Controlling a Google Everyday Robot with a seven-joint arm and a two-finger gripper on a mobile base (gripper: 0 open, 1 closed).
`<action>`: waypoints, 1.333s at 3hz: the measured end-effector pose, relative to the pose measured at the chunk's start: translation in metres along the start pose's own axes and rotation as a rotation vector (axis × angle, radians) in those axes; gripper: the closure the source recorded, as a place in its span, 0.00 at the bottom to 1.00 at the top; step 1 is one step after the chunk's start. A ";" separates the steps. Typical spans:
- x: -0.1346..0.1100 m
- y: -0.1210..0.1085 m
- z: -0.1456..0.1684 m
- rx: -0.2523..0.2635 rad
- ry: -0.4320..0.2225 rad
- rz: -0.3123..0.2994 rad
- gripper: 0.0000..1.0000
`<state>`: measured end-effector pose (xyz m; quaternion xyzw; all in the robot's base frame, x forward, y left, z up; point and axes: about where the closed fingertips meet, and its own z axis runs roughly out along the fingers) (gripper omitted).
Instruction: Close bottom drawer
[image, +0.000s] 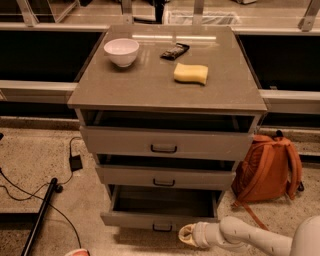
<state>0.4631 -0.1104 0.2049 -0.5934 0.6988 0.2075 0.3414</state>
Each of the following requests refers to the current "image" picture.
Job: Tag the red white object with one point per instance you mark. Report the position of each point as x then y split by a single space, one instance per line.
78 252

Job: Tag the black pole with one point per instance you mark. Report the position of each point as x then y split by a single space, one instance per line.
39 218

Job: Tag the yellow sponge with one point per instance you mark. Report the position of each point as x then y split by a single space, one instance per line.
191 73

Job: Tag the dark snack wrapper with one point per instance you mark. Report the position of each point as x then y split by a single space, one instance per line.
175 52

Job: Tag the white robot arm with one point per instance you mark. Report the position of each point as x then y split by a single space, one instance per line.
235 235

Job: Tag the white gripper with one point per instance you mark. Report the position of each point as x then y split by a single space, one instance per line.
201 233

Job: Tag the grey middle drawer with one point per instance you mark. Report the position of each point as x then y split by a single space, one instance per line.
163 172

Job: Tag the grey top drawer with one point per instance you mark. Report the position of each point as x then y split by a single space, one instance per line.
170 135

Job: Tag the orange backpack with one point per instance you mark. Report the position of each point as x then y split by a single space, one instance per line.
272 168

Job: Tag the grey drawer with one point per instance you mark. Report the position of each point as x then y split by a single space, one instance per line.
163 172
160 209
170 135

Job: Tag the white bowl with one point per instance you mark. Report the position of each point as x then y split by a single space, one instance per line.
122 52

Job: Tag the grey bottom drawer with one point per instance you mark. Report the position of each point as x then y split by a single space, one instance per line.
160 209

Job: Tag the black power adapter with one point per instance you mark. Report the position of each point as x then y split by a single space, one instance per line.
75 163

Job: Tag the grey drawer cabinet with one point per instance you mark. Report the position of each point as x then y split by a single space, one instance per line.
148 84

